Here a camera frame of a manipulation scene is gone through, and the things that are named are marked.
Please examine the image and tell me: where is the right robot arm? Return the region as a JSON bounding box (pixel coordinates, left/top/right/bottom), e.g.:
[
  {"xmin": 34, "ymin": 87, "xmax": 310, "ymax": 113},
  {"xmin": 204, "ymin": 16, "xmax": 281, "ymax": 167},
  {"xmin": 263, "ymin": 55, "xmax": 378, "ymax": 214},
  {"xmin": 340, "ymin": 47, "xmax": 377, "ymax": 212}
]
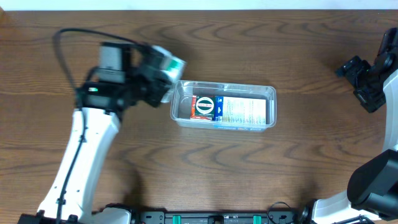
[{"xmin": 292, "ymin": 27, "xmax": 397, "ymax": 223}]

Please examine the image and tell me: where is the black mounting rail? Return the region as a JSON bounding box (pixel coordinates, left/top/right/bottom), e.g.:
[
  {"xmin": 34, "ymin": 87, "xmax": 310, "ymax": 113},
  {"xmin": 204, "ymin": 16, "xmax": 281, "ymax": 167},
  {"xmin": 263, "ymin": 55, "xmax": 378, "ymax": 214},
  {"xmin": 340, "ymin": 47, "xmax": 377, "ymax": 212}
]
[{"xmin": 105, "ymin": 203, "xmax": 312, "ymax": 224}]

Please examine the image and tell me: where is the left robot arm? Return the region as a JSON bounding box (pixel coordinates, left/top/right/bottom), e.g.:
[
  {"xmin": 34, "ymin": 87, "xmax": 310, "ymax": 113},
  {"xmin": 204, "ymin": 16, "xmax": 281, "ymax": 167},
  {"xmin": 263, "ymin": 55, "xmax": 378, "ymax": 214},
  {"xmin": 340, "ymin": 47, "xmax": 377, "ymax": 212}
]
[{"xmin": 19, "ymin": 42, "xmax": 185, "ymax": 223}]

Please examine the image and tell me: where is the red white medicine box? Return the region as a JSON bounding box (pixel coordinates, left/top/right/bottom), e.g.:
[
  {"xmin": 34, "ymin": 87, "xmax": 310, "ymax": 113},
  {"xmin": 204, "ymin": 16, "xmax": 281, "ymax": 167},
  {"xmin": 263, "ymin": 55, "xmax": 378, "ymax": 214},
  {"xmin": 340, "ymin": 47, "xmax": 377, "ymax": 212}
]
[{"xmin": 190, "ymin": 95, "xmax": 215, "ymax": 121}]

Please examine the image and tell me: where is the dark green square box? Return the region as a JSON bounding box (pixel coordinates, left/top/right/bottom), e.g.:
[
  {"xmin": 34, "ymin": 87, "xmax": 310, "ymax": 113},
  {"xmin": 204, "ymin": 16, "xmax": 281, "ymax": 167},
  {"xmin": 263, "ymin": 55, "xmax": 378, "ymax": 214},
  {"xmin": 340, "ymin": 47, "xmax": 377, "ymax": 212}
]
[{"xmin": 194, "ymin": 95, "xmax": 216, "ymax": 119}]

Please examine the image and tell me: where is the white green medicine box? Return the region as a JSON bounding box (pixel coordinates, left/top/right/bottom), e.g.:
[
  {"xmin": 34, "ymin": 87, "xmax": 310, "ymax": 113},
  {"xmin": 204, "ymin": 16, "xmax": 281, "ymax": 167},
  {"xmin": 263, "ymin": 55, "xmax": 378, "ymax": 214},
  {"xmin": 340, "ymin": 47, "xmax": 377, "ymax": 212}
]
[{"xmin": 152, "ymin": 45, "xmax": 186, "ymax": 103}]

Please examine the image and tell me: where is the blue fever patch box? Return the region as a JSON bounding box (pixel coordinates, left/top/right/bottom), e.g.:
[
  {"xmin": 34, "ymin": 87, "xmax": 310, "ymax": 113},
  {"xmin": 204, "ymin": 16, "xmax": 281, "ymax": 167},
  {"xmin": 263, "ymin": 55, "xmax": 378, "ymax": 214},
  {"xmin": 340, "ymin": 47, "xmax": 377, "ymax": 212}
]
[{"xmin": 213, "ymin": 96, "xmax": 267, "ymax": 125}]

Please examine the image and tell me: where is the clear plastic container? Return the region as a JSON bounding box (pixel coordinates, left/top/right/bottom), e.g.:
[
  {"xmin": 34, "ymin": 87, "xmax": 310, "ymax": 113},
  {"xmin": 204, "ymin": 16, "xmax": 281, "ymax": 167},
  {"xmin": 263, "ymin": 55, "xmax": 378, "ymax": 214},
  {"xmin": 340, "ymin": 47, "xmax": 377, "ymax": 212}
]
[{"xmin": 170, "ymin": 80, "xmax": 277, "ymax": 132}]

